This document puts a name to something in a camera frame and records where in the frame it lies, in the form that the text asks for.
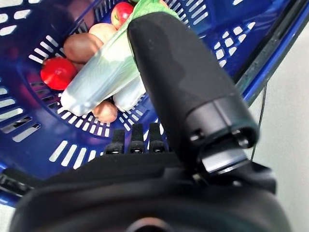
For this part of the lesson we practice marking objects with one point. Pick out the blue plastic shopping basket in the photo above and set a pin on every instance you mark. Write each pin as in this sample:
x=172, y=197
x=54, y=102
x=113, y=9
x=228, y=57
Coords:
x=24, y=72

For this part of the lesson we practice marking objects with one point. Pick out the red tomato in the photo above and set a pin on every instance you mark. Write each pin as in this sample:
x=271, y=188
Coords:
x=58, y=73

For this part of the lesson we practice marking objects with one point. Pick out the brown potato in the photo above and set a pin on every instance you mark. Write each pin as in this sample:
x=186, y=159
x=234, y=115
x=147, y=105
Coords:
x=80, y=47

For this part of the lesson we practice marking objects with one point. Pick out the green white napa cabbage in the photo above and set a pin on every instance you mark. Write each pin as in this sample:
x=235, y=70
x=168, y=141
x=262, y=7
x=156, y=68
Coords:
x=96, y=72
x=128, y=95

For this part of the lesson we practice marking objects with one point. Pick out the red yellow apple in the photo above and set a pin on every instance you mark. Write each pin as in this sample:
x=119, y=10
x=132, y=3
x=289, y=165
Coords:
x=122, y=12

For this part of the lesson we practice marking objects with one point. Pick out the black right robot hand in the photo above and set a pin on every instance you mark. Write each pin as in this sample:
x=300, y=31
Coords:
x=169, y=193

